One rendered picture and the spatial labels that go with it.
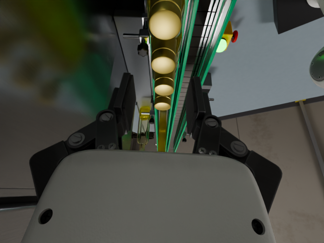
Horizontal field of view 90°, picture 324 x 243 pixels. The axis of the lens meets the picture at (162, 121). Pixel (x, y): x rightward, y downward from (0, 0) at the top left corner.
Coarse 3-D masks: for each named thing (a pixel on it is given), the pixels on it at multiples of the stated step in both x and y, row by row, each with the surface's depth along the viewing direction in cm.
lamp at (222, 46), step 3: (222, 39) 55; (225, 39) 56; (222, 42) 55; (225, 42) 55; (219, 45) 55; (222, 45) 55; (225, 45) 55; (219, 48) 56; (222, 48) 56; (225, 48) 57; (216, 51) 58; (219, 51) 57; (222, 51) 58
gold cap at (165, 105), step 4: (156, 96) 32; (160, 96) 32; (164, 96) 32; (168, 96) 32; (156, 100) 32; (160, 100) 31; (164, 100) 31; (168, 100) 32; (156, 104) 32; (160, 104) 32; (164, 104) 31; (168, 104) 31; (156, 108) 33; (160, 108) 33; (164, 108) 33; (168, 108) 33
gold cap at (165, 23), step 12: (156, 0) 16; (168, 0) 16; (180, 0) 17; (156, 12) 15; (168, 12) 15; (180, 12) 16; (156, 24) 16; (168, 24) 16; (180, 24) 16; (156, 36) 18; (168, 36) 18
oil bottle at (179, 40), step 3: (180, 36) 29; (177, 39) 28; (180, 39) 28; (177, 42) 28; (180, 42) 29; (177, 45) 28; (180, 45) 29; (177, 48) 29; (180, 48) 29; (177, 51) 29; (177, 54) 29; (177, 57) 30; (177, 60) 31
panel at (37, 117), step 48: (0, 0) 12; (48, 0) 16; (96, 0) 27; (0, 48) 12; (48, 48) 17; (96, 48) 28; (0, 96) 12; (48, 96) 17; (96, 96) 29; (0, 144) 12; (48, 144) 17
